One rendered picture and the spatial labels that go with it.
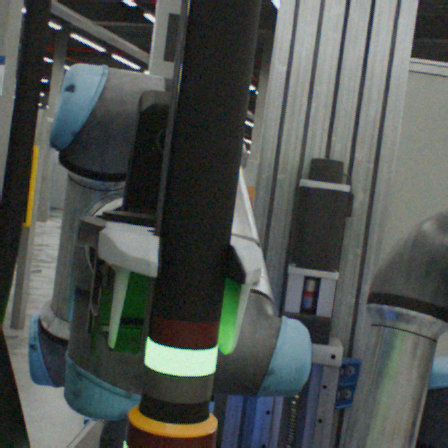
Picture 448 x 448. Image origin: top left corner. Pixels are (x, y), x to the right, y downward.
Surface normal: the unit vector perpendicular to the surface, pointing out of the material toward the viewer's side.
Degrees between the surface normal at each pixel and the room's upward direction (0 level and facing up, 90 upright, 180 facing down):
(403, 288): 76
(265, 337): 51
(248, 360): 81
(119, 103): 83
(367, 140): 90
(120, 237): 42
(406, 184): 90
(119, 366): 90
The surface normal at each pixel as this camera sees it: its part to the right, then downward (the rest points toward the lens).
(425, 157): 0.10, 0.07
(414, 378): 0.37, -0.09
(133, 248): -0.36, -0.77
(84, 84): 0.25, -0.41
